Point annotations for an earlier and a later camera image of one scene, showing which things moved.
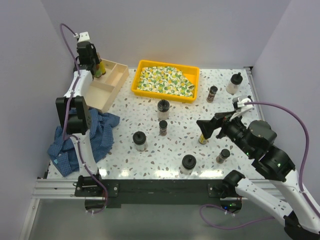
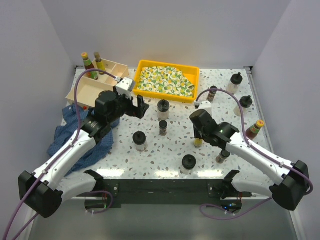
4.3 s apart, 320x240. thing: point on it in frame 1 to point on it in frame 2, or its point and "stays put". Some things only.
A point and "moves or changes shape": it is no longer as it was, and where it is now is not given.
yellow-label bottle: x=102 y=68 stays put
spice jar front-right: x=224 y=154 stays put
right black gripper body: x=233 y=129 to x=198 y=134
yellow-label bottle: x=202 y=140 moves or changes shape
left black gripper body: x=94 y=58 to x=125 y=105
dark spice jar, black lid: x=163 y=125 stays put
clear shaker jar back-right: x=236 y=80 stays put
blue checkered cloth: x=63 y=151 stays put
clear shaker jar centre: x=163 y=109 stays put
